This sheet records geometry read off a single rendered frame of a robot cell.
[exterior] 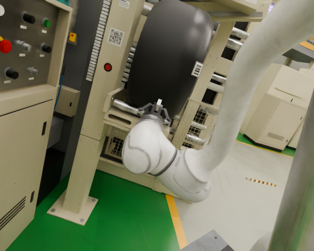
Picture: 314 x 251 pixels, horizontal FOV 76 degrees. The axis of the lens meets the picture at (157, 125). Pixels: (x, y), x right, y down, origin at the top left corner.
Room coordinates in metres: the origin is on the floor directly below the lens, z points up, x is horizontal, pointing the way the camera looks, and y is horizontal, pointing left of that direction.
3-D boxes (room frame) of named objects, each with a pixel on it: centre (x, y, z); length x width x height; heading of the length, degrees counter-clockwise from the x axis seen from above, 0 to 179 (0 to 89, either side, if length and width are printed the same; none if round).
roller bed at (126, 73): (1.56, 0.34, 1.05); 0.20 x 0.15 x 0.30; 92
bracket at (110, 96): (1.19, 0.29, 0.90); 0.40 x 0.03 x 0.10; 2
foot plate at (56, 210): (1.16, 0.36, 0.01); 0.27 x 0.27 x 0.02; 2
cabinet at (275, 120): (5.21, -2.77, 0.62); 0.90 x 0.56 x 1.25; 106
